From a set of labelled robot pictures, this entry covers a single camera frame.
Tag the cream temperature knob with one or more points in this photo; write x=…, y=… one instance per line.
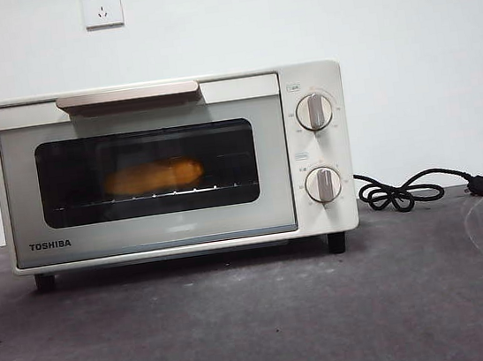
x=314, y=112

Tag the cream timer knob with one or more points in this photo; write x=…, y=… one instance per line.
x=323, y=185

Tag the cream Toshiba toaster oven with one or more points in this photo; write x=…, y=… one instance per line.
x=319, y=148

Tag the yellow corn cob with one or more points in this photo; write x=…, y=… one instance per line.
x=152, y=178

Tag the white wall socket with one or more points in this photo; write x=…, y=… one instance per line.
x=102, y=7

